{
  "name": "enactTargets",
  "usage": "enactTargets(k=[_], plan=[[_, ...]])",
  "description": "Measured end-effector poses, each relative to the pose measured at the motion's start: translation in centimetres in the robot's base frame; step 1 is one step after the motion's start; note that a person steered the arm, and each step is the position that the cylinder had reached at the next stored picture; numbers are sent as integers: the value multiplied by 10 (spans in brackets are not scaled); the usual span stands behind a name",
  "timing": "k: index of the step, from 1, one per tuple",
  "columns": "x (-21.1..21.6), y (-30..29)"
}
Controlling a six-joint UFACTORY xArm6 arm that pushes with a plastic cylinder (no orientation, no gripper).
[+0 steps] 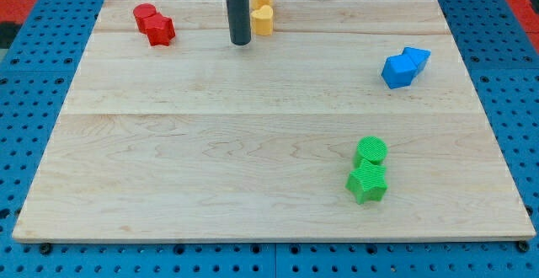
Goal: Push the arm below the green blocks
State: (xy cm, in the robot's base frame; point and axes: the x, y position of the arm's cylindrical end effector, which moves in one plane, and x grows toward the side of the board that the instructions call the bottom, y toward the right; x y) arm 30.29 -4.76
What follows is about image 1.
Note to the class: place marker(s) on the red star block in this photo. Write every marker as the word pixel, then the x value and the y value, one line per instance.
pixel 159 29

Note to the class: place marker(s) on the green star block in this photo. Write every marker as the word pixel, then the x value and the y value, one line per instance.
pixel 367 182

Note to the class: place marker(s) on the blue triangular block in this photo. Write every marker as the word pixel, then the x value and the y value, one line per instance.
pixel 418 56

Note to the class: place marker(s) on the blue cube block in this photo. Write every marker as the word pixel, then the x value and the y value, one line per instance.
pixel 399 71

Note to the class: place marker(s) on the light wooden board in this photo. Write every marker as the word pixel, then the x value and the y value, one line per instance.
pixel 203 141

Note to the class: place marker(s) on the green cylinder block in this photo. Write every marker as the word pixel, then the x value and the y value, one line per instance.
pixel 370 148

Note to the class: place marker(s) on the yellow heart block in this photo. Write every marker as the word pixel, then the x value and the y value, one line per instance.
pixel 262 20

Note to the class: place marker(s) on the red cylinder block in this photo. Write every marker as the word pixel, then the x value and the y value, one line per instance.
pixel 142 12

